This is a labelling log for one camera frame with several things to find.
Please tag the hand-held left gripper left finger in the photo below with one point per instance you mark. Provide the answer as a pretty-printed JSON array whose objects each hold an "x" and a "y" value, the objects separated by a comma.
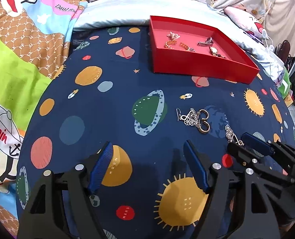
[{"x": 102, "y": 169}]

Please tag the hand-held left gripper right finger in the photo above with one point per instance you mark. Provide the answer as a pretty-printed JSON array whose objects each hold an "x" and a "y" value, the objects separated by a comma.
[{"x": 197, "y": 169}]

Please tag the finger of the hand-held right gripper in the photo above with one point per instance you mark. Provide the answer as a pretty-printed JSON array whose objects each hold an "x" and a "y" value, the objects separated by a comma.
[
  {"x": 257, "y": 144},
  {"x": 239, "y": 153}
]

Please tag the silver infinity filigree earring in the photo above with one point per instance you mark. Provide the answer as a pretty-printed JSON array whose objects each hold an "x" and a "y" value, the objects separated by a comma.
[{"x": 229, "y": 132}]

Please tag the red cardboard box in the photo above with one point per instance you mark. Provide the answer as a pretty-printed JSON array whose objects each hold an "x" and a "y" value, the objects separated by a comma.
[{"x": 199, "y": 67}]

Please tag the gold wristwatch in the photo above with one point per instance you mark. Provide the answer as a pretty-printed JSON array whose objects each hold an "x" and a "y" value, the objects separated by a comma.
[{"x": 213, "y": 50}]

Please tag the silver flower filigree earring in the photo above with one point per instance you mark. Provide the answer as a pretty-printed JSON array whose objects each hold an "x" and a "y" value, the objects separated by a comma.
[{"x": 188, "y": 120}]

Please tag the small cardboard box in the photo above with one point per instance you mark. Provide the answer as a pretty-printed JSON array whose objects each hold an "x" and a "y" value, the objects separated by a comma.
[{"x": 289, "y": 100}]

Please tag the green cloth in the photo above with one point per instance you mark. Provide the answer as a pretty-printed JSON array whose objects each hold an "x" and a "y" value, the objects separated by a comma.
[{"x": 284, "y": 87}]

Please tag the dark red metal chair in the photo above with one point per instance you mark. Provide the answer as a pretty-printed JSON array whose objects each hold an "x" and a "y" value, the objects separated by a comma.
[{"x": 284, "y": 47}]

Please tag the dark flat device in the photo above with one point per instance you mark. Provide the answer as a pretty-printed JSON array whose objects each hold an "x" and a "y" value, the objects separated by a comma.
[{"x": 252, "y": 36}]

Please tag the cartoon monkey print blanket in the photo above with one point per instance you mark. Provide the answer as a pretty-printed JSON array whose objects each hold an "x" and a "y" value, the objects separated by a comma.
[{"x": 12, "y": 79}]

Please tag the pink cartoon pillow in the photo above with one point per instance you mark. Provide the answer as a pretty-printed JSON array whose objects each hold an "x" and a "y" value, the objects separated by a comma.
[{"x": 242, "y": 17}]

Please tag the beige curtain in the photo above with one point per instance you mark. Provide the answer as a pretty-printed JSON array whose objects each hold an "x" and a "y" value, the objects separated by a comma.
[{"x": 287, "y": 17}]

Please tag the white pillow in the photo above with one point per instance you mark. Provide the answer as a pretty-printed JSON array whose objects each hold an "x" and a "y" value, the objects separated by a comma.
[{"x": 117, "y": 10}]

